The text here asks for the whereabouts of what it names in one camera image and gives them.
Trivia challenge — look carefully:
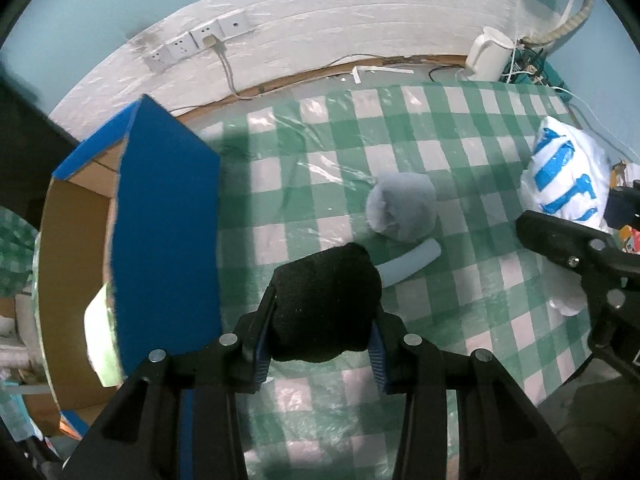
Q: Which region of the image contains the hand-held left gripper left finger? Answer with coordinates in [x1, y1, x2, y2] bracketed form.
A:
[60, 280, 281, 480]

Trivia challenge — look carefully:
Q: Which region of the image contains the green checkered plastic sheet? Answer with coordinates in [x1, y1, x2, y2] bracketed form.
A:
[0, 207, 43, 298]

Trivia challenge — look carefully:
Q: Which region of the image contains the black hanging garment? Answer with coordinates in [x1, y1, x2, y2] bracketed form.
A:
[0, 55, 81, 231]

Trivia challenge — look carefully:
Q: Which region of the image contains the corrugated hose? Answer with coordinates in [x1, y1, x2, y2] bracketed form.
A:
[520, 0, 598, 43]

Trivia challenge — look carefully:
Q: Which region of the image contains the pale blue strip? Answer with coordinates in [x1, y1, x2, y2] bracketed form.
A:
[377, 239, 442, 288]

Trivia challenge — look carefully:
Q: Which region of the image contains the black cable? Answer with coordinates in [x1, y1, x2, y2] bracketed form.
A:
[427, 62, 468, 83]

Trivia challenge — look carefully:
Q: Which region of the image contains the white trim strip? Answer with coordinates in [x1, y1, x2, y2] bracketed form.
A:
[351, 65, 415, 83]

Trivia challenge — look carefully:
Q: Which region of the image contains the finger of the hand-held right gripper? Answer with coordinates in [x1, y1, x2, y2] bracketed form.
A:
[516, 209, 640, 281]
[606, 179, 640, 227]

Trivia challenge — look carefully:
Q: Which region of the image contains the black sock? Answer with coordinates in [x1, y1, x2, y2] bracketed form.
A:
[268, 242, 383, 363]

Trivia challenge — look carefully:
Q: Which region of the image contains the teal plastic basket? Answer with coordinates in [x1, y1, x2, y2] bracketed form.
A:
[505, 42, 568, 91]

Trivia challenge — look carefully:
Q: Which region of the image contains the grey plug cable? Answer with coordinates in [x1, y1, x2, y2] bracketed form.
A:
[202, 35, 238, 98]

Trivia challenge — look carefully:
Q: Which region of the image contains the blue cardboard box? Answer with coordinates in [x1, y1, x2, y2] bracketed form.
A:
[32, 94, 223, 426]

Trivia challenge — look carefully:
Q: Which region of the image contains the neon green cloth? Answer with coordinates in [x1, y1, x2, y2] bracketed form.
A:
[82, 282, 126, 388]

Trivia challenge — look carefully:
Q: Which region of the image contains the white electric kettle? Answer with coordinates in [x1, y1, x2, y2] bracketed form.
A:
[465, 26, 516, 82]

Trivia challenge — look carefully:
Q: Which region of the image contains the grey plush ball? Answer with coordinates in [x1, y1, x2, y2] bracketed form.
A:
[365, 172, 437, 241]

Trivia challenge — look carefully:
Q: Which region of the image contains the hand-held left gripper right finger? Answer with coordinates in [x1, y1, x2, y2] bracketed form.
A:
[369, 310, 583, 480]

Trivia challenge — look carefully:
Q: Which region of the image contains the white wall socket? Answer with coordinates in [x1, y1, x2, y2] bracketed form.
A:
[190, 22, 223, 51]
[167, 34, 196, 61]
[217, 9, 251, 36]
[142, 46, 171, 72]

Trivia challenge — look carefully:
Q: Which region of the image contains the white blue printed plastic bag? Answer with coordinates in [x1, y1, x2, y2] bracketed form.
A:
[520, 116, 613, 317]

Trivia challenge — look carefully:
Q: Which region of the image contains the green checkered plastic tablecloth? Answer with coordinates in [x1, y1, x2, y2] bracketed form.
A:
[195, 80, 608, 480]

